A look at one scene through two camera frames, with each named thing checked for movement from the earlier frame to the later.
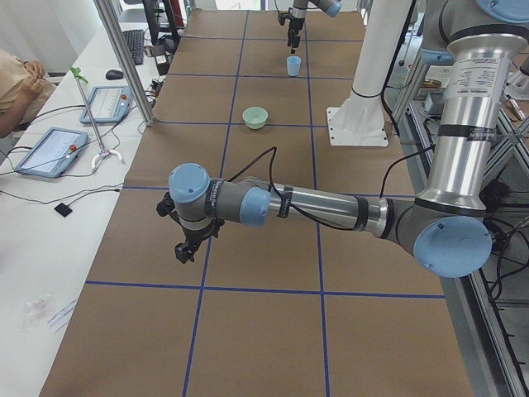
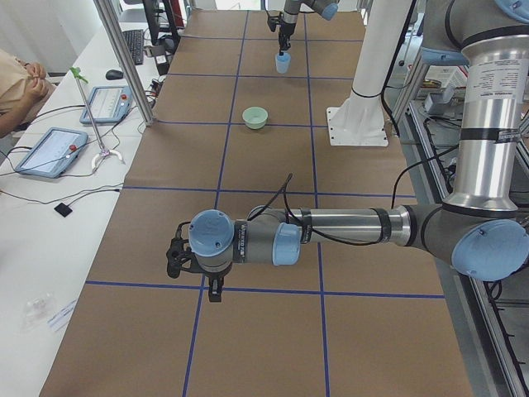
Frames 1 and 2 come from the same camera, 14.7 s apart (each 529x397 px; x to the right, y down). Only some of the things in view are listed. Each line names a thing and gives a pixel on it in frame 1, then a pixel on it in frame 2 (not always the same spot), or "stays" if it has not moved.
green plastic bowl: x=254 y=117 stays
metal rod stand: x=104 y=152 stays
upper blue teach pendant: x=107 y=105 stays
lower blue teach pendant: x=51 y=151 stays
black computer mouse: x=113 y=74 stays
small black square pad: x=64 y=209 stays
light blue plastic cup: x=293 y=64 -> x=283 y=62
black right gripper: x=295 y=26 -> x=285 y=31
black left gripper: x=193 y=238 -> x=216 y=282
